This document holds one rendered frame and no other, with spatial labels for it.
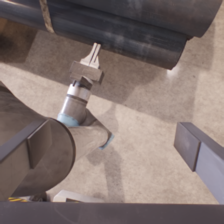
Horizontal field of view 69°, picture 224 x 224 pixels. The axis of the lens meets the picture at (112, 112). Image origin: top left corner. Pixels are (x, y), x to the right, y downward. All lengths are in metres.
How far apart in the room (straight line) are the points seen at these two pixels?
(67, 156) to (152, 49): 0.53
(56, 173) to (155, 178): 0.82
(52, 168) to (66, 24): 0.63
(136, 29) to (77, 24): 0.23
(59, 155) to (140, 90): 0.82
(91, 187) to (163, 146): 0.48
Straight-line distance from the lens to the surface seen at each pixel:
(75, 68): 0.69
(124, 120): 0.97
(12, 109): 0.21
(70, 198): 0.95
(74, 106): 0.63
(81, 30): 0.74
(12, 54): 1.34
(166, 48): 0.67
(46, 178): 0.23
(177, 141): 0.16
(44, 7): 0.80
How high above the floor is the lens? 0.97
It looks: 81 degrees down
